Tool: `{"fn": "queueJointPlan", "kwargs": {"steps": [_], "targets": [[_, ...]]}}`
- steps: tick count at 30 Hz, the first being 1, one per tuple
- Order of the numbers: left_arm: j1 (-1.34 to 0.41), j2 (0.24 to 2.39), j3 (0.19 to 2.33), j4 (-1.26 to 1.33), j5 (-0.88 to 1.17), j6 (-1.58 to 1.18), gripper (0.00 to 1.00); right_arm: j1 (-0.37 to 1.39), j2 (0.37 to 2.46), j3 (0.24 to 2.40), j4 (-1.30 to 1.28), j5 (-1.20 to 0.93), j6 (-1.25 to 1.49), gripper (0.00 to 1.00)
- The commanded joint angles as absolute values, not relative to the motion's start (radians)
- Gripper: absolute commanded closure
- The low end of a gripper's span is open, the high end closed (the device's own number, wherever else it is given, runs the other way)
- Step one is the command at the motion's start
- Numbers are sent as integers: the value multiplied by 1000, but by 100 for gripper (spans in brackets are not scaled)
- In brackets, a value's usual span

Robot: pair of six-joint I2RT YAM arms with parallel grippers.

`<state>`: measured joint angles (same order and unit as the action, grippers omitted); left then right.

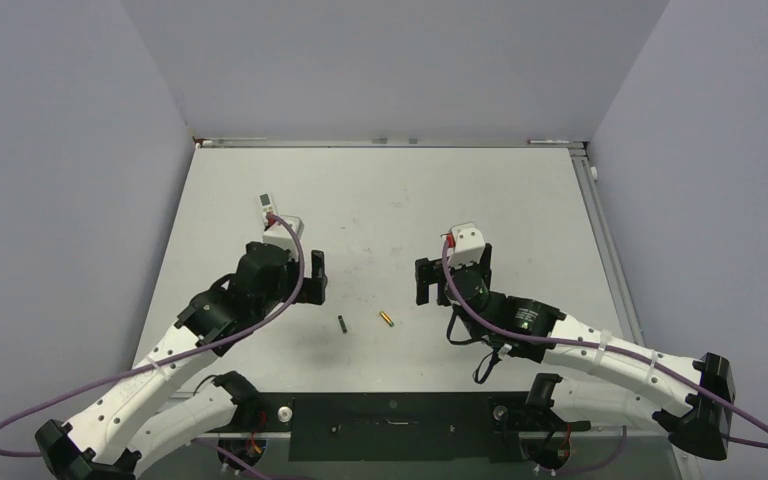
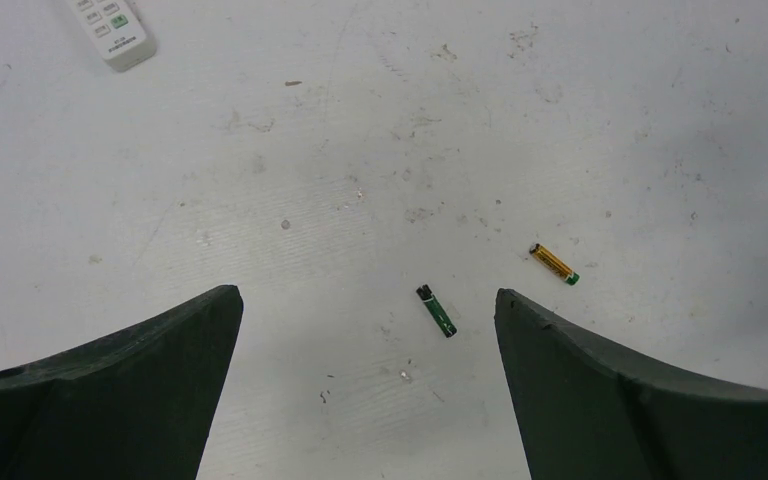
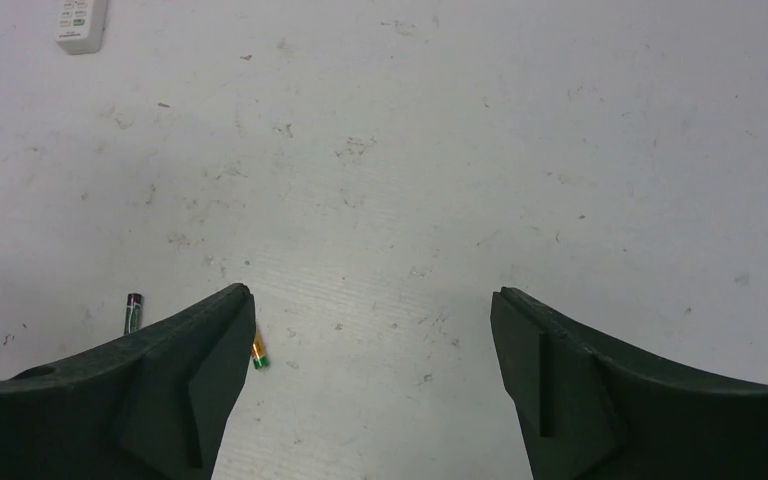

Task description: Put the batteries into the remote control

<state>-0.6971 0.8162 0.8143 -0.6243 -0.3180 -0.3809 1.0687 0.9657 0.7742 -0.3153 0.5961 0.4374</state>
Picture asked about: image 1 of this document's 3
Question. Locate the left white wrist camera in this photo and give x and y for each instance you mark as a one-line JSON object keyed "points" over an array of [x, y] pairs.
{"points": [[277, 234]]}

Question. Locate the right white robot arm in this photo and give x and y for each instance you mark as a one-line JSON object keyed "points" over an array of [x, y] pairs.
{"points": [[690, 399]]}

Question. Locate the black AAA battery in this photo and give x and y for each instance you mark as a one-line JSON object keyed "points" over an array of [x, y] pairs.
{"points": [[342, 324]]}

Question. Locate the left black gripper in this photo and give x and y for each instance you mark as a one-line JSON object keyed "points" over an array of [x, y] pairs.
{"points": [[313, 286]]}

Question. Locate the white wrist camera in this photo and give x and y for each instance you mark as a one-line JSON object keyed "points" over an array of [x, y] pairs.
{"points": [[466, 245], [277, 234]]}

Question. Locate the aluminium frame rail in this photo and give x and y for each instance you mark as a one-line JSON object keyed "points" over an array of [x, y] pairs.
{"points": [[621, 296]]}

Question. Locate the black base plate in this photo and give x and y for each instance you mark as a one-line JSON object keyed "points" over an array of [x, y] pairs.
{"points": [[404, 426]]}

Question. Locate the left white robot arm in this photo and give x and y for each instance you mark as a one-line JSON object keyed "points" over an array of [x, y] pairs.
{"points": [[128, 429]]}

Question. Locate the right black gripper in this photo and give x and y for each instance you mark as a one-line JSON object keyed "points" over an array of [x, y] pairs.
{"points": [[430, 272]]}

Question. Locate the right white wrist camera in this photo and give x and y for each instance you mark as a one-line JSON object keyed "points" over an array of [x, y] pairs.
{"points": [[466, 245]]}

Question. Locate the gold AAA battery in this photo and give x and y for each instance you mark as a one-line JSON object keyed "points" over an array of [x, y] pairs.
{"points": [[387, 319]]}

